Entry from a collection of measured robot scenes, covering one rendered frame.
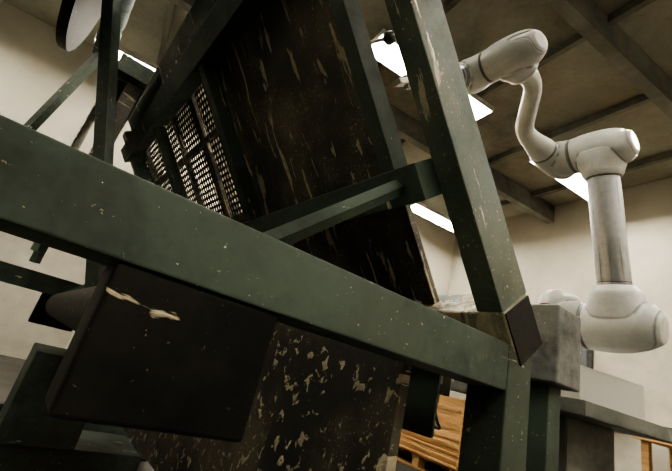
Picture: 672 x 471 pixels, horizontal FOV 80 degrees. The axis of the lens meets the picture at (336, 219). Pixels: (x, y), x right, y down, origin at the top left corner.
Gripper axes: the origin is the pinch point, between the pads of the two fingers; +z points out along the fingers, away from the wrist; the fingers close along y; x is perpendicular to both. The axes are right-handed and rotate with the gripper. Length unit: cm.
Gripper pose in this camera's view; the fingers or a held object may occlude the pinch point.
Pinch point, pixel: (404, 81)
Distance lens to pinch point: 117.8
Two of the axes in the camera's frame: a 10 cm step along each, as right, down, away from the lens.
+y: 2.9, 9.5, 0.4
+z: -7.4, 2.5, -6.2
